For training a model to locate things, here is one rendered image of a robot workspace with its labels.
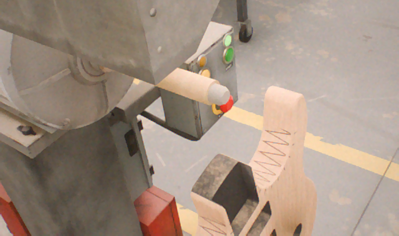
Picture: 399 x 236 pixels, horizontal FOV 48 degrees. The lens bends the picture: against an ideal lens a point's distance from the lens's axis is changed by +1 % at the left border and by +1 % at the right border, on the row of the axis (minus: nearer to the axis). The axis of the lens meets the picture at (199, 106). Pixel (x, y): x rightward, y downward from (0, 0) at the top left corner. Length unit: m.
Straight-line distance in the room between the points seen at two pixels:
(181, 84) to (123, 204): 0.63
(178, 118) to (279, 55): 2.02
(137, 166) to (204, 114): 0.30
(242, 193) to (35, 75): 0.31
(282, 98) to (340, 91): 2.07
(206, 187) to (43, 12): 0.24
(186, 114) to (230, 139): 1.38
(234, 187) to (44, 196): 0.52
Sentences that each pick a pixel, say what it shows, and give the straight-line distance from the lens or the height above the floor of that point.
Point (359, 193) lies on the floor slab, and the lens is 2.10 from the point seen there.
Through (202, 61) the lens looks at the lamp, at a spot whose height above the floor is 1.11.
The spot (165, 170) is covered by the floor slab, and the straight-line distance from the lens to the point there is 2.21.
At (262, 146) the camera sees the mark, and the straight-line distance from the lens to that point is 0.60.
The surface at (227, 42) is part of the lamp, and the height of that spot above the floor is 1.11.
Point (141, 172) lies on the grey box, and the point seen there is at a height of 0.73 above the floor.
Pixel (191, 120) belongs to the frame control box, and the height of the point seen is 0.97.
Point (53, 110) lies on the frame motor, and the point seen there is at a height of 1.20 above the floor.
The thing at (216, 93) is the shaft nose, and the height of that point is 1.26.
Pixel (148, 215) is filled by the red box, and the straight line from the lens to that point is 1.25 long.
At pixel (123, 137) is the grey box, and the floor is 0.88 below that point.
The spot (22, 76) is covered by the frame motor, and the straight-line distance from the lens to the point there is 0.63.
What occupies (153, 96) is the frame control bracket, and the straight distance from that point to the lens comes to 0.95.
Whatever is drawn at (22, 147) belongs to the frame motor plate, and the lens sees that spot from 0.77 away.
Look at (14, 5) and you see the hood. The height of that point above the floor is 1.42.
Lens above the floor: 1.58
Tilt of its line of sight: 38 degrees down
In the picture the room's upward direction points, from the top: 8 degrees counter-clockwise
